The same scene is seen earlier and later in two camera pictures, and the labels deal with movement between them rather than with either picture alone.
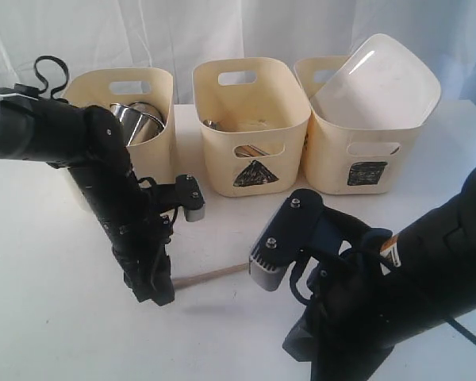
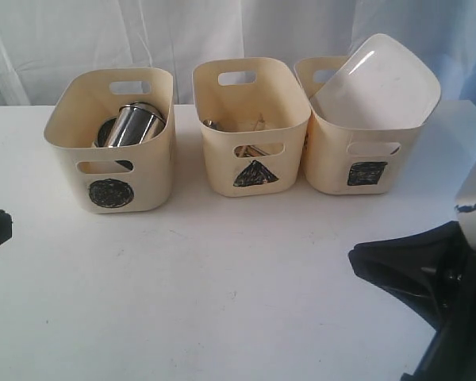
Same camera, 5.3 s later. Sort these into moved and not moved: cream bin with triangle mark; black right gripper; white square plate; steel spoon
Moved: black right gripper
Not moved: cream bin with triangle mark; white square plate; steel spoon
